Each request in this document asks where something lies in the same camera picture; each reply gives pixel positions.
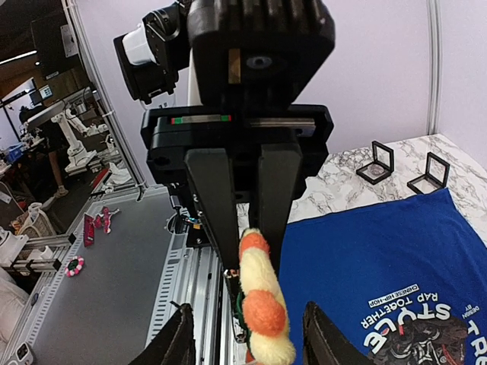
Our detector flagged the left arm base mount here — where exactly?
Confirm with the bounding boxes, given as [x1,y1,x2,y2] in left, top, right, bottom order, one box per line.
[166,195,212,248]

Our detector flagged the person in background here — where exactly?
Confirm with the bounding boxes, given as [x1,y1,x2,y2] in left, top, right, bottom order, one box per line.
[19,105,68,198]

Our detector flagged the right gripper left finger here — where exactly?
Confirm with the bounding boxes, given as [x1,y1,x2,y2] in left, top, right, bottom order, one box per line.
[129,303,196,365]

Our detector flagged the pink packaging on floor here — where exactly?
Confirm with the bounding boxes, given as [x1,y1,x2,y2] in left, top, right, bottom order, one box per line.
[83,206,120,247]

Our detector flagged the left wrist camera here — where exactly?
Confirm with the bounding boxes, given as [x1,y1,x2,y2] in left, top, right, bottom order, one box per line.
[187,1,336,110]

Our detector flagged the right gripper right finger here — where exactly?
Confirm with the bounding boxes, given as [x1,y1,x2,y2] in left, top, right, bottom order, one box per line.
[302,302,374,365]

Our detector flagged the blue printed t-shirt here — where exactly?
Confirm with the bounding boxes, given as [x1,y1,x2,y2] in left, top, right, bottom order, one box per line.
[279,189,486,364]

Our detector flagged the black brooch display box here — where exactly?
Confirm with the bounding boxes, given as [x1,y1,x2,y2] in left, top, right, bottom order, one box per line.
[407,152,450,195]

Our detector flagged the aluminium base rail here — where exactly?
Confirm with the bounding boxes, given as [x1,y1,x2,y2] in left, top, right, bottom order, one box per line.
[0,186,252,365]

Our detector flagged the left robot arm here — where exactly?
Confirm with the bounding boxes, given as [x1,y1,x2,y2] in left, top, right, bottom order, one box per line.
[113,1,336,271]

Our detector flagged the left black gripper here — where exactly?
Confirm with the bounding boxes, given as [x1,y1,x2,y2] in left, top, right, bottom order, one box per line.
[141,104,334,273]

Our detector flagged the left aluminium frame post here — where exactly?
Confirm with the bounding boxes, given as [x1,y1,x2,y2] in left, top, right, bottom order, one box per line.
[426,0,442,135]

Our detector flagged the orange yellow flower brooch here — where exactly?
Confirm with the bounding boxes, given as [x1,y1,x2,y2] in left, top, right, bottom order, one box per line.
[239,228,296,364]

